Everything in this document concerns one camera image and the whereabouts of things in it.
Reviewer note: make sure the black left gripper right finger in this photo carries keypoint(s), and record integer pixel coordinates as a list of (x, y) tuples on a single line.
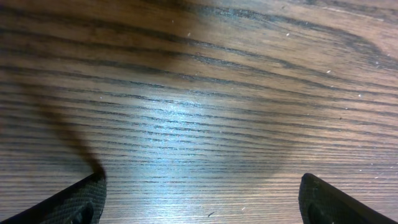
[(322, 203)]

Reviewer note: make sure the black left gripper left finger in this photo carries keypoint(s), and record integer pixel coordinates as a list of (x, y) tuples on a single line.
[(80, 203)]

